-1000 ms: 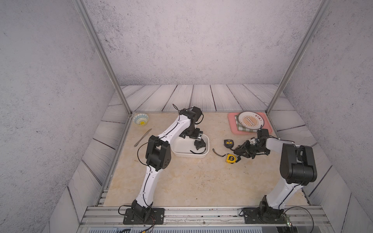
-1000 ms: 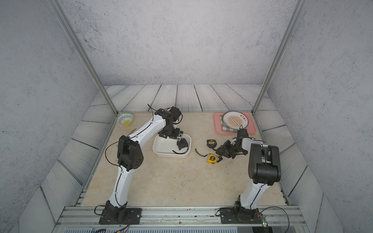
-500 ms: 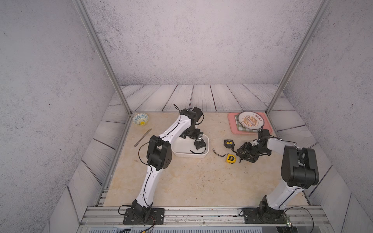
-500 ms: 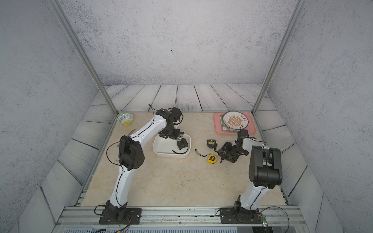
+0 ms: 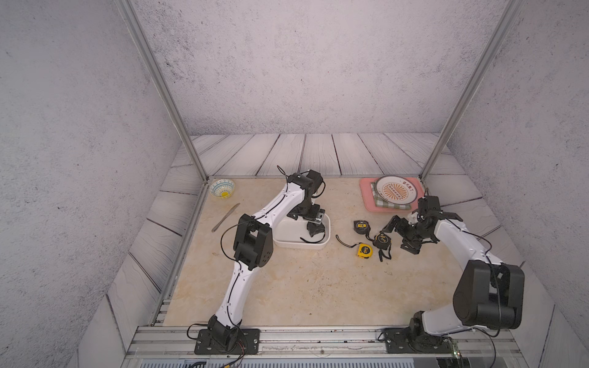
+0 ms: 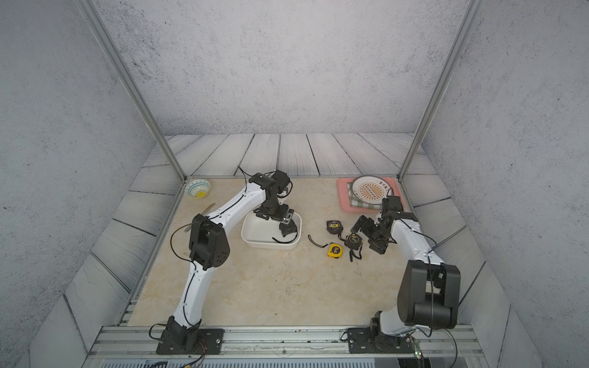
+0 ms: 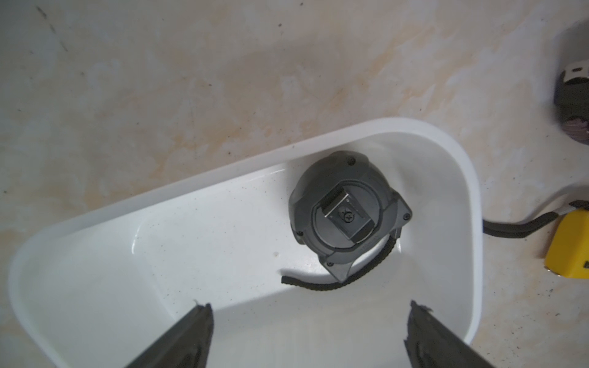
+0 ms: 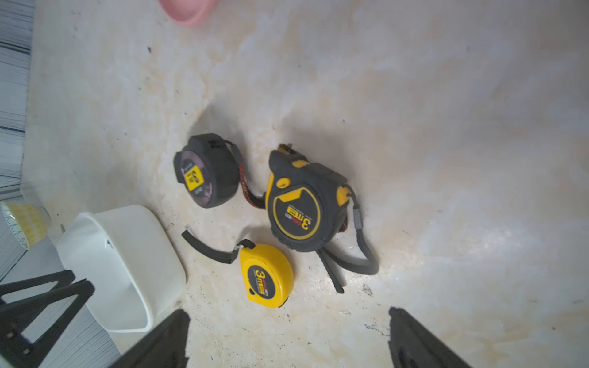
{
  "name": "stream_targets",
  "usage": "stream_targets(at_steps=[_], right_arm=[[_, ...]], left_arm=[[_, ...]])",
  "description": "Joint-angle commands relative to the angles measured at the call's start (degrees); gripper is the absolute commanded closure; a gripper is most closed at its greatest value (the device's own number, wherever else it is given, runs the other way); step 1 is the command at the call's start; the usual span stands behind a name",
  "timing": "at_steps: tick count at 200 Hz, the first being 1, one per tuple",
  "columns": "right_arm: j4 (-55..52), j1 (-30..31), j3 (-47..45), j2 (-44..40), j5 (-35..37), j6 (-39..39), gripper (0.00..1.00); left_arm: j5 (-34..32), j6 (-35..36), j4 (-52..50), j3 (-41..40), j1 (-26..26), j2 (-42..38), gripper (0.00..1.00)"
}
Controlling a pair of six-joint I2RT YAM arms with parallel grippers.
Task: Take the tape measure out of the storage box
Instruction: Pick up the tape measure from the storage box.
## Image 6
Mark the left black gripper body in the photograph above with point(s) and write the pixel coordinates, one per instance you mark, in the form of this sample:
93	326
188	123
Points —
277	211

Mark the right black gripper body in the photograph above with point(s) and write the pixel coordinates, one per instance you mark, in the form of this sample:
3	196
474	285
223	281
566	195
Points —
378	239

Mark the black yellow rubber tape measure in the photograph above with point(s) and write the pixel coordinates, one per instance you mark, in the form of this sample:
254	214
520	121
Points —
355	244

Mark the round dark grey tape measure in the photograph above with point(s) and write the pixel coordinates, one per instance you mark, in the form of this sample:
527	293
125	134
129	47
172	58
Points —
335	228

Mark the small yellow tape measure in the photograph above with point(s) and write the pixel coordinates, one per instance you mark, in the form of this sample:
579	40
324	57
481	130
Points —
334	250

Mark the large black tape measure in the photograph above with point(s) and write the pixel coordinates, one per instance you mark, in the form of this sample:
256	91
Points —
289	233

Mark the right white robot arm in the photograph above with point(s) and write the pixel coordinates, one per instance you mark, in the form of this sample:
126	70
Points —
429	292

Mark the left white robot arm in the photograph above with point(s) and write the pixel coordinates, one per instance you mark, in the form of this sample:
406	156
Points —
263	196

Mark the white plastic storage box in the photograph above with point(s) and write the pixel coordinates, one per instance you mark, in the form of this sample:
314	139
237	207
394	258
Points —
257	232

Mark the green checkered cloth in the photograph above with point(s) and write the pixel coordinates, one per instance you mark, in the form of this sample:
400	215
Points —
356	203

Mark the white orange patterned plate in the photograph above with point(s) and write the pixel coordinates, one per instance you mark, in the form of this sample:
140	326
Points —
371	189

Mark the pink plastic tray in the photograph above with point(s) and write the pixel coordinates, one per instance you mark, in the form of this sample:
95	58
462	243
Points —
342	192

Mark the small patterned bowl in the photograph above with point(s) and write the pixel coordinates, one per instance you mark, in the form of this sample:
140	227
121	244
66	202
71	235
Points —
198	188

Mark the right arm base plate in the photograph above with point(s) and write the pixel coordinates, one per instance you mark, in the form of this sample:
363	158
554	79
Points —
365	341

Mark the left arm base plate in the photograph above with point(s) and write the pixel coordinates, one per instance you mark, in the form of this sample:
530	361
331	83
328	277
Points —
191	342

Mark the front aluminium rail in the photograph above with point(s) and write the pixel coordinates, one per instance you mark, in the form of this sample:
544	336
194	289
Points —
307	346

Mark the right aluminium frame post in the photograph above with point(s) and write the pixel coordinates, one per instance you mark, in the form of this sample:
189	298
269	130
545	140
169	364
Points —
458	46

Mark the aluminium frame post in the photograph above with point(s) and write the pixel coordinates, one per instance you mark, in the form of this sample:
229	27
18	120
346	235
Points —
101	34
458	46

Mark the left aluminium frame post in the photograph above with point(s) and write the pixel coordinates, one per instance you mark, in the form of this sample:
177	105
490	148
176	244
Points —
101	34

